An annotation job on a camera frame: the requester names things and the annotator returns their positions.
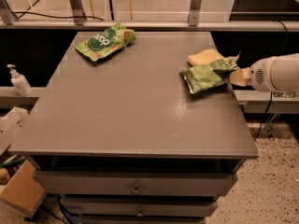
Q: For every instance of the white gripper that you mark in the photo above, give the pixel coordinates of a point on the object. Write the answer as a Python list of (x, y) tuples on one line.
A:
[(260, 75)]

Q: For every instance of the green jalapeno kettle chip bag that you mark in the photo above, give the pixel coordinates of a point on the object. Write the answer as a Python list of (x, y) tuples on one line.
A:
[(210, 75)]

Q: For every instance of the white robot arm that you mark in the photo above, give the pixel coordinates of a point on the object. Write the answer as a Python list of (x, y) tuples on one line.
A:
[(275, 74)]

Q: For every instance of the yellow sponge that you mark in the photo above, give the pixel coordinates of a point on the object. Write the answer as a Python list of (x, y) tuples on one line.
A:
[(203, 57)]

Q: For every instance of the green round-logo snack bag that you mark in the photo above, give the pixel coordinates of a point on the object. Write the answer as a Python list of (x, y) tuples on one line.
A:
[(107, 42)]

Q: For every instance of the grey drawer cabinet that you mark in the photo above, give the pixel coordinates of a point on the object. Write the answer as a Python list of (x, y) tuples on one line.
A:
[(133, 113)]

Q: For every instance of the top grey drawer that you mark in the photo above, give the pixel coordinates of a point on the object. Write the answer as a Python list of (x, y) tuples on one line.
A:
[(135, 184)]

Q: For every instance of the grey drawer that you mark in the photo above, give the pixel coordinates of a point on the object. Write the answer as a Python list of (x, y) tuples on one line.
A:
[(135, 184), (140, 207)]

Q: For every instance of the middle grey drawer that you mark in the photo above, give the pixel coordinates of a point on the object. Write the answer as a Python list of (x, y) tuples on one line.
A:
[(140, 207)]

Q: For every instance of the white pump lotion bottle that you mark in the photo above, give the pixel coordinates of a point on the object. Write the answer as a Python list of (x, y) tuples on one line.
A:
[(19, 81)]

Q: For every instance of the white folded cardboard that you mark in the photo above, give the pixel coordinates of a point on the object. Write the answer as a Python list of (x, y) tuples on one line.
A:
[(10, 125)]

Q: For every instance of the cardboard box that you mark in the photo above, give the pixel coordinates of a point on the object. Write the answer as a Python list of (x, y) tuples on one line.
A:
[(19, 191)]

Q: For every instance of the metal railing frame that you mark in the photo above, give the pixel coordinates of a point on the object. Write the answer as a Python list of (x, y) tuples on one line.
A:
[(173, 15)]

